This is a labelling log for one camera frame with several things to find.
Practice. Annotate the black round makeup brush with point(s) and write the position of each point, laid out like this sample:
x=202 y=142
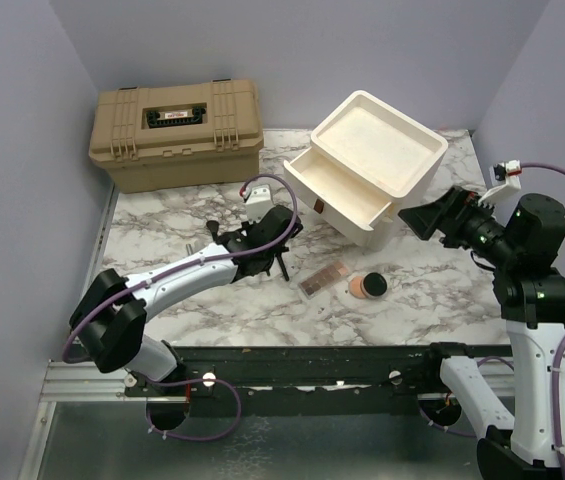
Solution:
x=213 y=227

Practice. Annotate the aluminium extrusion rail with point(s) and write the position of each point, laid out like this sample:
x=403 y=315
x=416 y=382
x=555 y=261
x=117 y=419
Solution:
x=75 y=383

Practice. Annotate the cream top drawer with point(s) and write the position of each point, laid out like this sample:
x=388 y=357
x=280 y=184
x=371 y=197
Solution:
x=352 y=205

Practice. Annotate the cream drawer organizer cabinet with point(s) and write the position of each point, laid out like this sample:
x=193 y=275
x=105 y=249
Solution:
x=383 y=146

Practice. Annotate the brown eyeshadow palette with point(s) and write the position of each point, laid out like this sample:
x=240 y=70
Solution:
x=323 y=279

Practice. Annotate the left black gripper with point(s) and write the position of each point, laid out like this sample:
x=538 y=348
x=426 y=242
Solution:
x=248 y=228

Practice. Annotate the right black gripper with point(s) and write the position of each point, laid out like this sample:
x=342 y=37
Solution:
x=451 y=210

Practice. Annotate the black mounting rail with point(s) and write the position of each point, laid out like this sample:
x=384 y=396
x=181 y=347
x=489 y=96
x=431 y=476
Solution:
x=221 y=382

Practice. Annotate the black fan makeup brush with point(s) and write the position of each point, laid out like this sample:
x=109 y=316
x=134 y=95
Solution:
x=281 y=264

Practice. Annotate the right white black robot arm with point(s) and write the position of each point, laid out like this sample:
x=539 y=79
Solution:
x=528 y=443

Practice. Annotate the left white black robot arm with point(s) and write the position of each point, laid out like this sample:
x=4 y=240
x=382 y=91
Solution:
x=110 y=318

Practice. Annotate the tan plastic toolbox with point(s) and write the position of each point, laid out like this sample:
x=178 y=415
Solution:
x=149 y=139

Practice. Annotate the black round compact jar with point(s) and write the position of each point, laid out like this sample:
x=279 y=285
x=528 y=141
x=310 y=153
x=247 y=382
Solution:
x=374 y=285

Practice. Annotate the orange makeup sponge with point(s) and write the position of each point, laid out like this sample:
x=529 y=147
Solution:
x=356 y=287

